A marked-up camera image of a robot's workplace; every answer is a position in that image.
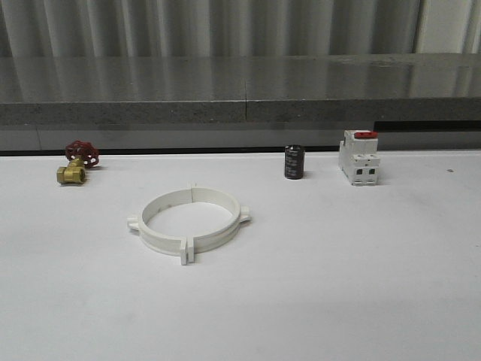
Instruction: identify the black cylindrical capacitor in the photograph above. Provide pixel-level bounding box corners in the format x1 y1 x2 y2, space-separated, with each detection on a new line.
284 144 305 180

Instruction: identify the brass valve red handwheel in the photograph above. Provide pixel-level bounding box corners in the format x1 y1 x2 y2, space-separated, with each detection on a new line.
56 140 99 184

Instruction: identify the white pleated curtain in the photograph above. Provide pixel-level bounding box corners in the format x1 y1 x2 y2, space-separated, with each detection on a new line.
1 1 480 57

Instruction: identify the white circuit breaker red switch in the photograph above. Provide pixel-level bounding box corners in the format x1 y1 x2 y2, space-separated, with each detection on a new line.
338 130 380 186

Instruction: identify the white half clamp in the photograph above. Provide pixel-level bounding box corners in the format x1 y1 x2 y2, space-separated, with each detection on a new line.
126 188 195 265
186 187 251 262

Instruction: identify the grey stone counter ledge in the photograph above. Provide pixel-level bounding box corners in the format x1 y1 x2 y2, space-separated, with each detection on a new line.
1 53 480 154

